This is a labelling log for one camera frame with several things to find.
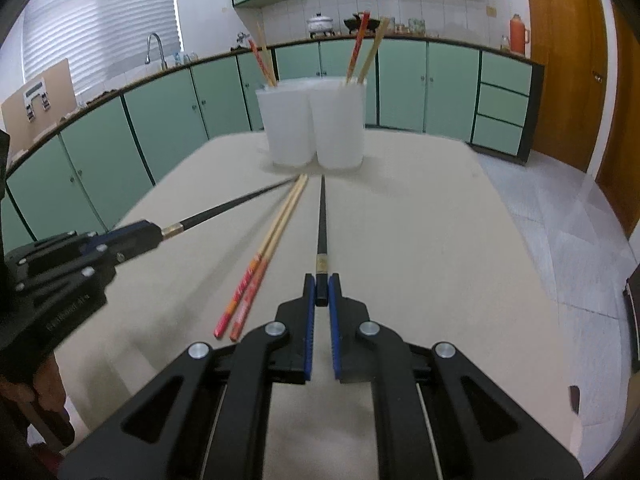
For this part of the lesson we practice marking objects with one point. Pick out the person's hand holding gripper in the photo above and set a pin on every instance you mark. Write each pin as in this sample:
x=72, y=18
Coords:
x=45, y=389

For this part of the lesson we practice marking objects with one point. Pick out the wooden chopstick in left cup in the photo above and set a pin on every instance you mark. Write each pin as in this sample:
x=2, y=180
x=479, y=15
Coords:
x=266, y=54

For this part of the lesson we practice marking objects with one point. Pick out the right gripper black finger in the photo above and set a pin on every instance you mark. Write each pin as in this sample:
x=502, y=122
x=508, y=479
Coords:
x=58, y=265

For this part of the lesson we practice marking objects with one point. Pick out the right white plastic cup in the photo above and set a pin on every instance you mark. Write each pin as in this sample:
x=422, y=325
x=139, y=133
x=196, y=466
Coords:
x=338, y=113

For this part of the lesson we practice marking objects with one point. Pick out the wooden chopstick in right cup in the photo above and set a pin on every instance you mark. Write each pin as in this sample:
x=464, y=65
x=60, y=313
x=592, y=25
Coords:
x=379, y=36

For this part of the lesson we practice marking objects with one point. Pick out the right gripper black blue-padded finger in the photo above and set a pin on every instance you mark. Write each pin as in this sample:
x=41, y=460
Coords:
x=436, y=414
x=205, y=416

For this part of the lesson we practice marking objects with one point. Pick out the left white plastic cup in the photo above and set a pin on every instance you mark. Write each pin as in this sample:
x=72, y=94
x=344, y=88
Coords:
x=286, y=116

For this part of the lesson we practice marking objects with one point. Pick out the white window blind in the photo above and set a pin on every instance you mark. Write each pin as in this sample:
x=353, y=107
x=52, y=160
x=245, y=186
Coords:
x=101, y=39

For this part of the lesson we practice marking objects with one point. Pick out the white cooking pot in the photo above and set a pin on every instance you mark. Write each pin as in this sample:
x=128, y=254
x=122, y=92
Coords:
x=320, y=25

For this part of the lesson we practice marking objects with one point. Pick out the orange thermos flask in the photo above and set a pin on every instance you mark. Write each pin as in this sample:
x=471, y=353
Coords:
x=519, y=35

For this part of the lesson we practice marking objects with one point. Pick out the red chopstick in left cup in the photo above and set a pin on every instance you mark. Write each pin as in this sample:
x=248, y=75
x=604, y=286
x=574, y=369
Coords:
x=266, y=72

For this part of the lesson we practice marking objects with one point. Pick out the red orange patterned chopstick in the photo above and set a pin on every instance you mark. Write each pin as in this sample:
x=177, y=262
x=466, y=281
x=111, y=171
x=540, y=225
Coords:
x=252, y=267

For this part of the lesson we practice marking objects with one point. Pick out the wooden door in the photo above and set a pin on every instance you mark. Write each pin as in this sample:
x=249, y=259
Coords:
x=569, y=40

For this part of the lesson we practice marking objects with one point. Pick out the brown cardboard box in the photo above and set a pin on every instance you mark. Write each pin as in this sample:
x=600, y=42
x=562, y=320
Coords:
x=38, y=105

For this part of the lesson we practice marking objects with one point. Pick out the wooden chopstick in cup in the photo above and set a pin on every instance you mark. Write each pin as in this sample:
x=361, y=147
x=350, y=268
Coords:
x=266, y=54
x=379, y=36

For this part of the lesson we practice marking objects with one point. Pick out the black chopstick gold band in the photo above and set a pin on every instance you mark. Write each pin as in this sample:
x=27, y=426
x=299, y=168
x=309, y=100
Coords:
x=196, y=219

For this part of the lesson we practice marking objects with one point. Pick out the black wok with lid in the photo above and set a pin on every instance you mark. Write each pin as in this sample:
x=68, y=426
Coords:
x=353, y=23

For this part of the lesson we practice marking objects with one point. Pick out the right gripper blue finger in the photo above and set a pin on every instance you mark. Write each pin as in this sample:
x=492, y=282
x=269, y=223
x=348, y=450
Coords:
x=128, y=242

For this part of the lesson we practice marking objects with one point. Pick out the green lower kitchen cabinets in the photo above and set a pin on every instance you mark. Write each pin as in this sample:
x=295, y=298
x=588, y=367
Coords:
x=88, y=172

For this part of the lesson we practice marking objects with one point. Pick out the chrome kitchen faucet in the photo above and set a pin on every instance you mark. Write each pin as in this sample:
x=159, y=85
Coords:
x=153, y=42

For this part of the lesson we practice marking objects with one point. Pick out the white plastic cup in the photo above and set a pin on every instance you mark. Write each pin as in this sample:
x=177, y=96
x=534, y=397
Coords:
x=286, y=116
x=338, y=113

